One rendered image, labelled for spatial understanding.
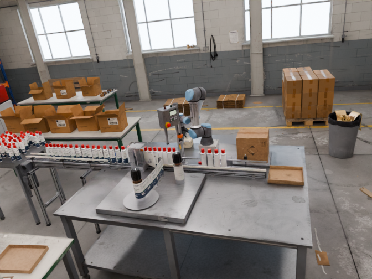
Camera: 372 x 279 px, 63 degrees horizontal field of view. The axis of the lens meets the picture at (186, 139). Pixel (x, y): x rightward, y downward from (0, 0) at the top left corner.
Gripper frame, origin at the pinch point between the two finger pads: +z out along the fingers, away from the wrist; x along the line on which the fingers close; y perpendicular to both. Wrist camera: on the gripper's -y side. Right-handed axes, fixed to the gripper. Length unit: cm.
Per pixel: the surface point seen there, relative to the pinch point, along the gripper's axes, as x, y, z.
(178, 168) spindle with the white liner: 91, -22, -16
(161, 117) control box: 58, 1, -52
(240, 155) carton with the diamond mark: 41, -70, -4
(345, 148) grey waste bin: -131, -201, 71
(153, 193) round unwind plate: 110, -2, -1
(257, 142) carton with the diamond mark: 41, -87, -19
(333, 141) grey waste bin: -137, -186, 62
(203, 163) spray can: 62, -37, -6
